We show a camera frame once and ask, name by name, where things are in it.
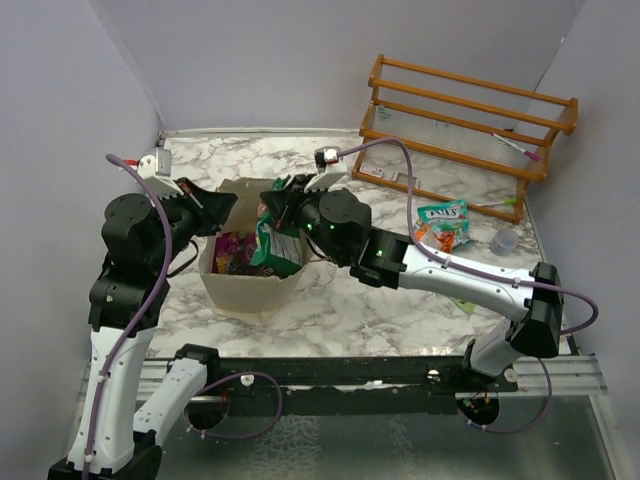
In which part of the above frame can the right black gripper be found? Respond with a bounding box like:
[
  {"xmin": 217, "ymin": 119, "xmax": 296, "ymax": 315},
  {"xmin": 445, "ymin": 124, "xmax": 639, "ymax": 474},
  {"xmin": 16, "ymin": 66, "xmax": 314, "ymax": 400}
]
[{"xmin": 260, "ymin": 175, "xmax": 345, "ymax": 267}]

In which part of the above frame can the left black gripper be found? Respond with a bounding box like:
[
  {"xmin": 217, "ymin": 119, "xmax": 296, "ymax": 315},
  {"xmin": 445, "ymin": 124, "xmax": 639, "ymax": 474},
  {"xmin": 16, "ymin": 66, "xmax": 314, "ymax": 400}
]
[{"xmin": 148, "ymin": 176, "xmax": 239, "ymax": 272}]

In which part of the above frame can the green crisps bag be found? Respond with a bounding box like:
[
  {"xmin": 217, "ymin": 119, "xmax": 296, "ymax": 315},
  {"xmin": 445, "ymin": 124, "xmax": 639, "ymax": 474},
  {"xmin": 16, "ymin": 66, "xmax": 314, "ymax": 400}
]
[{"xmin": 249, "ymin": 201, "xmax": 303, "ymax": 279}]

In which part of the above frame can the orange snack bag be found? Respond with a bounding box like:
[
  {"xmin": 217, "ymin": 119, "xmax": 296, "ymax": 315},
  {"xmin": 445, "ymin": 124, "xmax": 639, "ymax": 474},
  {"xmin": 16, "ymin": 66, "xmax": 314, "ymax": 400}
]
[{"xmin": 415, "ymin": 223, "xmax": 456, "ymax": 253}]

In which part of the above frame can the teal candy bag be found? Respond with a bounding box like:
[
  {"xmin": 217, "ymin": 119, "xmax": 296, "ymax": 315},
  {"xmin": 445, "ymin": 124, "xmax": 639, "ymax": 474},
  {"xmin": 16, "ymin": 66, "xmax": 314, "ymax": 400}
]
[{"xmin": 415, "ymin": 200, "xmax": 471, "ymax": 253}]

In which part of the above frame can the small green candy packet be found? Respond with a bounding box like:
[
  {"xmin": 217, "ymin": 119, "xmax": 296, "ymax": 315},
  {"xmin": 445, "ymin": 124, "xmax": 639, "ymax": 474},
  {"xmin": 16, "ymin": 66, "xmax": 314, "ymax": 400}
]
[{"xmin": 450, "ymin": 297, "xmax": 475, "ymax": 315}]

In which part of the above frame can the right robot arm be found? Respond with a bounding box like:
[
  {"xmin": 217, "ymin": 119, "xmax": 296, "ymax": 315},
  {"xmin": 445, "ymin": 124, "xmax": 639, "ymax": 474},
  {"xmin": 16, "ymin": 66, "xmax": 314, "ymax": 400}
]
[{"xmin": 260, "ymin": 175, "xmax": 564, "ymax": 391}]

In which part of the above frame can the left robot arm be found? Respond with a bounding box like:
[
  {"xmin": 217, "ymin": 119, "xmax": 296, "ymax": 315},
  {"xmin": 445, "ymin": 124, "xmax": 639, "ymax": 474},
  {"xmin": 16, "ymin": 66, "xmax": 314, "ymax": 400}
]
[{"xmin": 48, "ymin": 178, "xmax": 237, "ymax": 479}]

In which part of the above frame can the purple snack bag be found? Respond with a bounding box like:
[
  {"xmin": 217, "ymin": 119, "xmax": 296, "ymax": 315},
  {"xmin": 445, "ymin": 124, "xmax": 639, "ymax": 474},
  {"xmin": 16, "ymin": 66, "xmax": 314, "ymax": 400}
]
[{"xmin": 212, "ymin": 232, "xmax": 256, "ymax": 275}]

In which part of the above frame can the brown chocolate packet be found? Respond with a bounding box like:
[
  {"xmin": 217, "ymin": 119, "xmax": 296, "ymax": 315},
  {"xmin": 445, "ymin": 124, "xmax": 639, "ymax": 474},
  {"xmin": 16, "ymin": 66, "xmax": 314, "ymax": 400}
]
[{"xmin": 229, "ymin": 264, "xmax": 290, "ymax": 279}]

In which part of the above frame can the red white card box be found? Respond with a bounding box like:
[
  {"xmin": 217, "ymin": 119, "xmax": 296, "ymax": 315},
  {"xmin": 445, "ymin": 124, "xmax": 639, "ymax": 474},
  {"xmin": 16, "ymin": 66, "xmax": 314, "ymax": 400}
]
[{"xmin": 359, "ymin": 164, "xmax": 384, "ymax": 178}]

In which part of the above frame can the wooden shelf rack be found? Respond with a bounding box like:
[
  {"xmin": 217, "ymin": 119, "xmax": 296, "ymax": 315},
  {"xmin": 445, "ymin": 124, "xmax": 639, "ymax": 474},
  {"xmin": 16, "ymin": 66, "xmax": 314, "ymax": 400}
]
[{"xmin": 359, "ymin": 54, "xmax": 579, "ymax": 224}]

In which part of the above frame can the clear plastic cup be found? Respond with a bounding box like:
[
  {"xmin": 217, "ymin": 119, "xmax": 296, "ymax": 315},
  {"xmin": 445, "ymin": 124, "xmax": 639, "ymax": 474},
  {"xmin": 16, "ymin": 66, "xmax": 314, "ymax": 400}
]
[{"xmin": 489, "ymin": 229, "xmax": 519, "ymax": 256}]

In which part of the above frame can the green tipped white pen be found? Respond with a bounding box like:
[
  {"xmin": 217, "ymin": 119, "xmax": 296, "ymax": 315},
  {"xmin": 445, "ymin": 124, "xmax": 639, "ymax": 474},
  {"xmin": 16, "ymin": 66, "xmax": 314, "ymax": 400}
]
[{"xmin": 476, "ymin": 197, "xmax": 517, "ymax": 207}]

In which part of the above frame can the pink tipped white pen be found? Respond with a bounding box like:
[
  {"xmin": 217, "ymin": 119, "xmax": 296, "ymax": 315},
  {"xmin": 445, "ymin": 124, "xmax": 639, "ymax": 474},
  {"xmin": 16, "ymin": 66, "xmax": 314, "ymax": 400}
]
[{"xmin": 491, "ymin": 132, "xmax": 541, "ymax": 162}]

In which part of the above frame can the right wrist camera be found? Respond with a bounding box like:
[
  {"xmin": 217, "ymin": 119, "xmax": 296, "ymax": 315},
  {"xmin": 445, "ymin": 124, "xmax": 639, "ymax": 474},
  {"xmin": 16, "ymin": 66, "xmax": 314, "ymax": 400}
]
[{"xmin": 304, "ymin": 146, "xmax": 347, "ymax": 193}]

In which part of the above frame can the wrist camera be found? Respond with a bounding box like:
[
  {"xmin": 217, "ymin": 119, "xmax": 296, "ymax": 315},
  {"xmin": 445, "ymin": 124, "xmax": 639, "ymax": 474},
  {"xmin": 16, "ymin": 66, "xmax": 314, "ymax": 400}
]
[
  {"xmin": 304, "ymin": 146, "xmax": 347, "ymax": 193},
  {"xmin": 137, "ymin": 147, "xmax": 180, "ymax": 197}
]

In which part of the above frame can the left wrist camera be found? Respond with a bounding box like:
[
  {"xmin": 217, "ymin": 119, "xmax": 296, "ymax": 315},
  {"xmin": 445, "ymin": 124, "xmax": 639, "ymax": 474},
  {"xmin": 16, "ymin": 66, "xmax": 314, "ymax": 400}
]
[{"xmin": 137, "ymin": 147, "xmax": 180, "ymax": 197}]

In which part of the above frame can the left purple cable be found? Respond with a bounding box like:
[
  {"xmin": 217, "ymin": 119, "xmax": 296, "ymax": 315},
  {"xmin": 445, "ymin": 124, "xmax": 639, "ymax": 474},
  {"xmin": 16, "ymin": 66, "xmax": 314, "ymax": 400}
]
[{"xmin": 82, "ymin": 153, "xmax": 174, "ymax": 480}]

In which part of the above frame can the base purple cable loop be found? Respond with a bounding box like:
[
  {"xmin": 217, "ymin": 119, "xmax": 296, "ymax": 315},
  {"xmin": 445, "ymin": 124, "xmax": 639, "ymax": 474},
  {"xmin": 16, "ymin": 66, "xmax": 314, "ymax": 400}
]
[{"xmin": 183, "ymin": 371, "xmax": 284, "ymax": 441}]

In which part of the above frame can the black base frame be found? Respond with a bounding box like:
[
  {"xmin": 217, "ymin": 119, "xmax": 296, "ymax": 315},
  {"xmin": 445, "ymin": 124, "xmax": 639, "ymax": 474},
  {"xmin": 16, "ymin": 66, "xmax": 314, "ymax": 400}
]
[{"xmin": 174, "ymin": 344, "xmax": 517, "ymax": 417}]

